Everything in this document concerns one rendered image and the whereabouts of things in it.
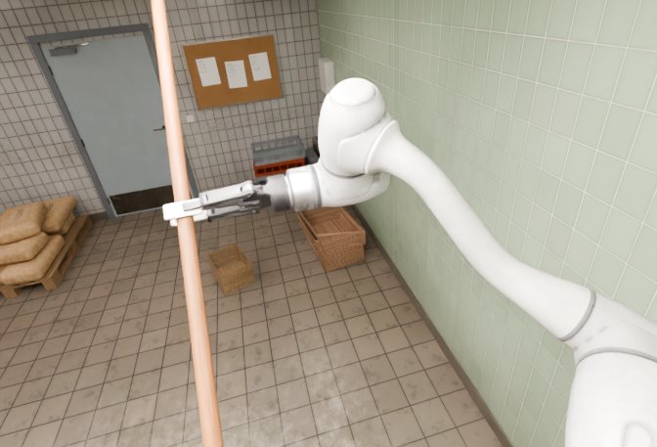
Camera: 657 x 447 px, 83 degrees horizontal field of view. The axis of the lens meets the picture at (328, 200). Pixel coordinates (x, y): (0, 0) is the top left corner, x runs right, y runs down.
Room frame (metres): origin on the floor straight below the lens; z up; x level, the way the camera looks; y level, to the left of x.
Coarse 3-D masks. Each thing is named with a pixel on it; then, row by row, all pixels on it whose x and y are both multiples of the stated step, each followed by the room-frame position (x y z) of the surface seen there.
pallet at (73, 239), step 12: (84, 216) 4.00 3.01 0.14; (72, 228) 3.74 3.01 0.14; (84, 228) 3.88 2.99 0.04; (72, 240) 3.48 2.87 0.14; (60, 252) 3.25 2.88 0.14; (72, 252) 3.37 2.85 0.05; (60, 264) 3.07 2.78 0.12; (48, 276) 2.87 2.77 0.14; (60, 276) 2.98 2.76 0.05; (0, 288) 2.77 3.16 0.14; (12, 288) 2.79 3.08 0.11; (48, 288) 2.84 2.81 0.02
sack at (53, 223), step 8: (48, 200) 3.92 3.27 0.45; (56, 200) 3.90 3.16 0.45; (64, 200) 3.88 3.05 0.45; (72, 200) 3.93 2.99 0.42; (56, 208) 3.69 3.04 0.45; (64, 208) 3.70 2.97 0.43; (72, 208) 3.84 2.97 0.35; (48, 216) 3.53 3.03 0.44; (56, 216) 3.53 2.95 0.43; (64, 216) 3.61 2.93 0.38; (48, 224) 3.41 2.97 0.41; (56, 224) 3.44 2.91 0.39; (48, 232) 3.40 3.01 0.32
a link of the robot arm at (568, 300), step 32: (352, 96) 0.56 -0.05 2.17; (320, 128) 0.60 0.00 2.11; (352, 128) 0.55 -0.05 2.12; (384, 128) 0.56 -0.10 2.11; (352, 160) 0.56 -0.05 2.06; (384, 160) 0.54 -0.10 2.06; (416, 160) 0.53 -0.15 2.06; (416, 192) 0.53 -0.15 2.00; (448, 192) 0.51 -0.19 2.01; (448, 224) 0.51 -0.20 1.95; (480, 224) 0.51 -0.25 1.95; (480, 256) 0.49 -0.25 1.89; (512, 256) 0.50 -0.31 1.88; (512, 288) 0.46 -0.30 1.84; (544, 288) 0.44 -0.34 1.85; (576, 288) 0.44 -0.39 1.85; (544, 320) 0.42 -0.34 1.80; (576, 320) 0.39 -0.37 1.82
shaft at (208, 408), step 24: (168, 48) 0.91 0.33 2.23; (168, 72) 0.86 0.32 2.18; (168, 96) 0.81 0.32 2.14; (168, 120) 0.76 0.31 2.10; (168, 144) 0.73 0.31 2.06; (192, 216) 0.62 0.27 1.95; (192, 240) 0.58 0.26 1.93; (192, 264) 0.54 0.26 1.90; (192, 288) 0.51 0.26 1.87; (192, 312) 0.47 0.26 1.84; (192, 336) 0.45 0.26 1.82; (216, 408) 0.37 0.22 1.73; (216, 432) 0.34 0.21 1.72
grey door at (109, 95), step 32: (64, 32) 4.19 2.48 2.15; (96, 32) 4.25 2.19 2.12; (64, 64) 4.18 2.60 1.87; (96, 64) 4.24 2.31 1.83; (128, 64) 4.31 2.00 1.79; (64, 96) 4.16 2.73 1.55; (96, 96) 4.22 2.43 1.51; (128, 96) 4.28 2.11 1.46; (160, 96) 4.35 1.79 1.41; (96, 128) 4.19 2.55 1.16; (128, 128) 4.26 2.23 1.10; (160, 128) 4.28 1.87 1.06; (96, 160) 4.16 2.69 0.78; (128, 160) 4.23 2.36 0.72; (160, 160) 4.30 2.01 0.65; (128, 192) 4.21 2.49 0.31; (160, 192) 4.28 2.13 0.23; (192, 192) 4.35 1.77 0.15
